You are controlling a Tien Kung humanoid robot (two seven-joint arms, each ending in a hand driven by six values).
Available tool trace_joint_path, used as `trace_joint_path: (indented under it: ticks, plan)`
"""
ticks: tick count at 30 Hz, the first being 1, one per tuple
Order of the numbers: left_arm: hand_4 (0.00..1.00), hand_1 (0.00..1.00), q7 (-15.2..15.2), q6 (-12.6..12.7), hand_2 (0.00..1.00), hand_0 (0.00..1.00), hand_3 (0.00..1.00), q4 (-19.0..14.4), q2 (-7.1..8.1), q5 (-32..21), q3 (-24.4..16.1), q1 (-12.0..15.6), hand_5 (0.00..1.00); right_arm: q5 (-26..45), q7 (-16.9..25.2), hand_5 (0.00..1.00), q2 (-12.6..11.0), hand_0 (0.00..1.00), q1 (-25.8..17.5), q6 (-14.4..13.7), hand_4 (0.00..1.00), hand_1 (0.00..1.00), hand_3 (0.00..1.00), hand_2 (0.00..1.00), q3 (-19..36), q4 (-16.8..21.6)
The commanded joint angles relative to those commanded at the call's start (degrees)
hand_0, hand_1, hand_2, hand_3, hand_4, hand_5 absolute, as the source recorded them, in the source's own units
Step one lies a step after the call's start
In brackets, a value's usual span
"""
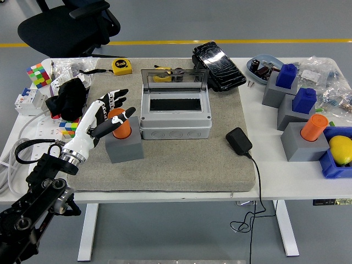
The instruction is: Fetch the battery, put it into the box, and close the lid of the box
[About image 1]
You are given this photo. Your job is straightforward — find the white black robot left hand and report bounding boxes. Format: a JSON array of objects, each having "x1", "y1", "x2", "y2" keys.
[{"x1": 62, "y1": 88, "x2": 137, "y2": 159}]

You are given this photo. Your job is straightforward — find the orange cylinder battery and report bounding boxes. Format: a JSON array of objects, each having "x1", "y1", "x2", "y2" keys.
[
  {"x1": 300, "y1": 114, "x2": 330, "y2": 142},
  {"x1": 107, "y1": 108, "x2": 132, "y2": 139}
]

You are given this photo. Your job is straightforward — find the smoky transparent box lid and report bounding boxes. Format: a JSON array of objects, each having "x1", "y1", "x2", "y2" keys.
[{"x1": 141, "y1": 68, "x2": 209, "y2": 96}]

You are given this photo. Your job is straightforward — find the grey plastic electrical box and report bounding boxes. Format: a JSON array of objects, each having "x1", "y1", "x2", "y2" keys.
[{"x1": 139, "y1": 89, "x2": 213, "y2": 140}]

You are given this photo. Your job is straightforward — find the small multicolour puzzle cube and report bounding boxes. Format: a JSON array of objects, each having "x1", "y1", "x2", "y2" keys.
[{"x1": 59, "y1": 118, "x2": 82, "y2": 139}]

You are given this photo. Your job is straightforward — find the white power strip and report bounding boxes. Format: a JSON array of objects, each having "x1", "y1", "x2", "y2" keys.
[{"x1": 27, "y1": 114, "x2": 67, "y2": 166}]

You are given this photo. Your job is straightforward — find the black cloth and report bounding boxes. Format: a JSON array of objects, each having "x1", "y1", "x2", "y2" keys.
[{"x1": 45, "y1": 78, "x2": 90, "y2": 122}]

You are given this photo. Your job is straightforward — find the grey holder block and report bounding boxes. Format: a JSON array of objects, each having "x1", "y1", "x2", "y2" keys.
[
  {"x1": 280, "y1": 122, "x2": 331, "y2": 162},
  {"x1": 104, "y1": 115, "x2": 145, "y2": 164},
  {"x1": 261, "y1": 70, "x2": 299, "y2": 108},
  {"x1": 277, "y1": 93, "x2": 317, "y2": 131}
]

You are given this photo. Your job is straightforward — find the white purple packet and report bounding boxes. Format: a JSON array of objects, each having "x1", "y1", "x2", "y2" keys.
[{"x1": 48, "y1": 71, "x2": 93, "y2": 96}]

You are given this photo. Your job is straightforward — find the white circuit breaker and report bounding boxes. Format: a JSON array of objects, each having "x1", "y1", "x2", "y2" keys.
[{"x1": 14, "y1": 87, "x2": 49, "y2": 117}]

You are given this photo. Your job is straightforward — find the clear bag of packets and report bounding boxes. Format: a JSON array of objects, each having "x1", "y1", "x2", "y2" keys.
[{"x1": 51, "y1": 57, "x2": 97, "y2": 91}]

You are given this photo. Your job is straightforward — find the large multicolour puzzle cube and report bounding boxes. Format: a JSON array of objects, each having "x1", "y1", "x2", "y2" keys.
[{"x1": 26, "y1": 63, "x2": 53, "y2": 89}]

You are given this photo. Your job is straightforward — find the square yellow tape measure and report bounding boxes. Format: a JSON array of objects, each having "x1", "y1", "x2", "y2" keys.
[{"x1": 79, "y1": 58, "x2": 133, "y2": 76}]

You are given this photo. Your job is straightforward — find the white table leg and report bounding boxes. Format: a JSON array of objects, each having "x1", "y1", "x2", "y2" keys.
[
  {"x1": 77, "y1": 203, "x2": 99, "y2": 262},
  {"x1": 272, "y1": 200, "x2": 300, "y2": 257}
]

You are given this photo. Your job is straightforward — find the grey-brown mat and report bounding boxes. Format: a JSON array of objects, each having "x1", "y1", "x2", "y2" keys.
[{"x1": 67, "y1": 57, "x2": 256, "y2": 193}]

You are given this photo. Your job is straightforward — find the black office chair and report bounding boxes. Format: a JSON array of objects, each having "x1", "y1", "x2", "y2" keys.
[{"x1": 16, "y1": 0, "x2": 122, "y2": 58}]

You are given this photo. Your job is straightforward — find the black cracked-screen tablet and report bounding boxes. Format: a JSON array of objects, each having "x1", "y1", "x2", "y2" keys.
[{"x1": 191, "y1": 41, "x2": 248, "y2": 92}]

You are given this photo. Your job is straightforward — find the black power adapter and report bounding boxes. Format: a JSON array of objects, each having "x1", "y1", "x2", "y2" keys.
[{"x1": 225, "y1": 126, "x2": 253, "y2": 156}]

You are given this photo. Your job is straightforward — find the blue-grey oval dish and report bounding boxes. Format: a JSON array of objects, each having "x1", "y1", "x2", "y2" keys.
[{"x1": 246, "y1": 54, "x2": 284, "y2": 85}]

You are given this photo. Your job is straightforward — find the blue bottle-shaped block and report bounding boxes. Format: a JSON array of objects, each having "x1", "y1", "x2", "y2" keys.
[
  {"x1": 291, "y1": 87, "x2": 317, "y2": 114},
  {"x1": 276, "y1": 63, "x2": 298, "y2": 89}
]

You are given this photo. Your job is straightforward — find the clear bag of components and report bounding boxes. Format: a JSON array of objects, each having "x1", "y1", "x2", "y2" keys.
[
  {"x1": 316, "y1": 82, "x2": 352, "y2": 119},
  {"x1": 295, "y1": 56, "x2": 344, "y2": 91}
]

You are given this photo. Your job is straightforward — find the black table control panel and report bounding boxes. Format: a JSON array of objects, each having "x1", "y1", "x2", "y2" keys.
[{"x1": 312, "y1": 198, "x2": 352, "y2": 206}]

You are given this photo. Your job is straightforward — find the blue plastic bin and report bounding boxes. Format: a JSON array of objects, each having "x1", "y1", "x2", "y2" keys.
[{"x1": 318, "y1": 126, "x2": 352, "y2": 179}]

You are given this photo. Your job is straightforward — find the yellow lemon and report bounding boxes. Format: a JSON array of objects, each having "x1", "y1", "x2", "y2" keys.
[{"x1": 329, "y1": 135, "x2": 352, "y2": 166}]

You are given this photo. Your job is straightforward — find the white coiled cable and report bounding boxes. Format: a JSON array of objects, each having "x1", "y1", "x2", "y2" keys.
[{"x1": 0, "y1": 109, "x2": 52, "y2": 196}]

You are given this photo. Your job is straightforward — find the black adapter cord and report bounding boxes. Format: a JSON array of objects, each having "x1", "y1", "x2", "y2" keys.
[{"x1": 229, "y1": 152, "x2": 277, "y2": 264}]

